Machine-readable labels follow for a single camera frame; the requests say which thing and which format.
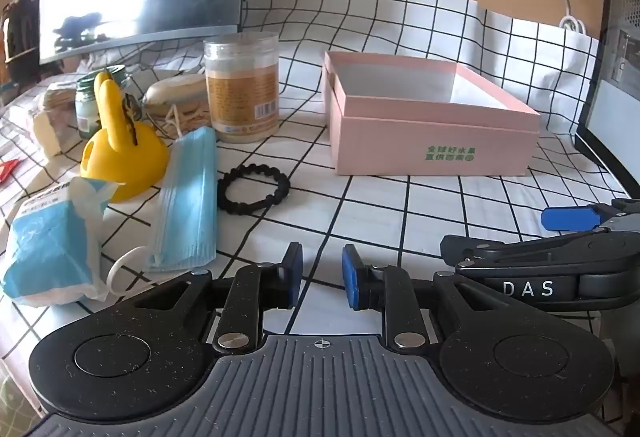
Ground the yellow rabbit-shaped holder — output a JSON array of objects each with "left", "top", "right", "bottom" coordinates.
[{"left": 80, "top": 71, "right": 171, "bottom": 204}]

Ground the brown patterned hair clip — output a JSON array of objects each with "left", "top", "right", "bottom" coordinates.
[{"left": 121, "top": 94, "right": 141, "bottom": 145}]

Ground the beige string bundle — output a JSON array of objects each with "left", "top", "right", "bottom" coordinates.
[{"left": 147, "top": 103, "right": 213, "bottom": 139}]

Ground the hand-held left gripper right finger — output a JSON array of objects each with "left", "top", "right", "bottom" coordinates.
[{"left": 341, "top": 244, "right": 506, "bottom": 352}]

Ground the white zip pouch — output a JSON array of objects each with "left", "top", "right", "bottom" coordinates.
[{"left": 142, "top": 73, "right": 208, "bottom": 115}]

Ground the black framed monitor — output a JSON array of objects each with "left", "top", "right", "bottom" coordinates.
[{"left": 575, "top": 0, "right": 640, "bottom": 198}]

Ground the blue tissue pack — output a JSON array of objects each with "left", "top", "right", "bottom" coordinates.
[{"left": 0, "top": 176, "right": 126, "bottom": 307}]

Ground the pink cardboard box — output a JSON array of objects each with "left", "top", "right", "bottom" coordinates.
[{"left": 322, "top": 50, "right": 542, "bottom": 177}]

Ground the black bead bracelet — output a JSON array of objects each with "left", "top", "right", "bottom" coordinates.
[{"left": 216, "top": 163, "right": 292, "bottom": 218}]

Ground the blue face mask pack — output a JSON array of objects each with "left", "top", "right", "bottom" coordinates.
[{"left": 107, "top": 126, "right": 218, "bottom": 293}]

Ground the black white checked tablecloth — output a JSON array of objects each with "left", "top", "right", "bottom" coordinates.
[{"left": 0, "top": 0, "right": 640, "bottom": 437}]

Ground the green lid glass jar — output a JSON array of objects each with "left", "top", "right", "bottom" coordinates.
[{"left": 75, "top": 66, "right": 132, "bottom": 140}]

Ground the clear plastic jar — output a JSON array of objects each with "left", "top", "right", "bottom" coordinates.
[{"left": 202, "top": 31, "right": 280, "bottom": 144}]

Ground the cotton swab pack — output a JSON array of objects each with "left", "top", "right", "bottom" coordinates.
[{"left": 39, "top": 82, "right": 78, "bottom": 113}]

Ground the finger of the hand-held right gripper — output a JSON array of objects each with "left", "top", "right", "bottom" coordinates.
[
  {"left": 440, "top": 229, "right": 640, "bottom": 276},
  {"left": 541, "top": 198, "right": 640, "bottom": 234}
]

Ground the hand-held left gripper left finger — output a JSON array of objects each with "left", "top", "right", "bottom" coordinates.
[{"left": 132, "top": 242, "right": 304, "bottom": 353}]

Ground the green patterned cloth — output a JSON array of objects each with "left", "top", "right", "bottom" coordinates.
[{"left": 0, "top": 357, "right": 46, "bottom": 437}]

